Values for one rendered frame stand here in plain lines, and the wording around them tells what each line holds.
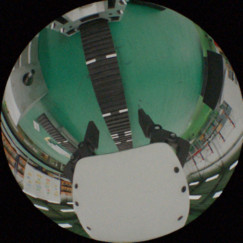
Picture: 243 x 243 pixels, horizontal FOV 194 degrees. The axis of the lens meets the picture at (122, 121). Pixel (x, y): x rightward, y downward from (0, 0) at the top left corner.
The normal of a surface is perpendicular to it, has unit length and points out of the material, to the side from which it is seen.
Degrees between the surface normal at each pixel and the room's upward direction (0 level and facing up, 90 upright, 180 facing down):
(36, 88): 90
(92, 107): 0
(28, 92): 90
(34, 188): 90
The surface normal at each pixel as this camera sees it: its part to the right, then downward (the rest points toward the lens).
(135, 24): 0.14, 0.64
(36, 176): 0.97, -0.25
